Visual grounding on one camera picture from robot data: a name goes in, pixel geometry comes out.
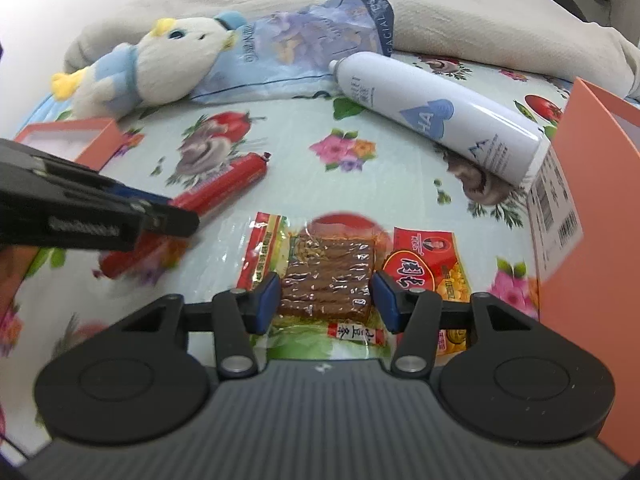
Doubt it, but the grey blanket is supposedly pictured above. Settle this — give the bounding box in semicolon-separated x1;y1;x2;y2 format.
64;0;640;111

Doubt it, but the floral fruit print tablecloth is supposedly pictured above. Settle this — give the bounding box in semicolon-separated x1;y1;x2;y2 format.
0;72;573;451

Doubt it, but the blue facial tissue pack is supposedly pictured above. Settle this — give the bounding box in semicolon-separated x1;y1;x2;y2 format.
192;0;397;106

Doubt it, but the clear brown strips snack packet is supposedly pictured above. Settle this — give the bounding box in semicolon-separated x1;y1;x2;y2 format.
237;211;388;348

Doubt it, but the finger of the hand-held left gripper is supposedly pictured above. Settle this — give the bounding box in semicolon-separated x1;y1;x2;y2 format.
131;199;201;238
95;179;173;207

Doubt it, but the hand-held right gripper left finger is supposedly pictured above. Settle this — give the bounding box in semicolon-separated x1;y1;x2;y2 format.
120;272;282;380

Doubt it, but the shallow pink box lid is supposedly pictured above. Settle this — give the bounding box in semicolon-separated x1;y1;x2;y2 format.
14;117;132;172

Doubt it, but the deep pink cardboard box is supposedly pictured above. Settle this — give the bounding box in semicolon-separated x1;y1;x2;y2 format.
525;76;640;466

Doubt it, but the red and yellow snack packet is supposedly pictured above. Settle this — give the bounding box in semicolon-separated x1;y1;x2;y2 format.
382;226;473;356

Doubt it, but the red sausage stick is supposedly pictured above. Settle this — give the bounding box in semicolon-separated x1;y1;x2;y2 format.
97;152;272;278

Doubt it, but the white and blue plush duck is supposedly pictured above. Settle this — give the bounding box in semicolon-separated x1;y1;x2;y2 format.
51;10;248;120

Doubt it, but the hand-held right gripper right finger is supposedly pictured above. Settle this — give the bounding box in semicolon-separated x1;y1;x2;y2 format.
372;270;543;376

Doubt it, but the white spray can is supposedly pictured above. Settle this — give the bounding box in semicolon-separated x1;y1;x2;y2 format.
329;51;551;193

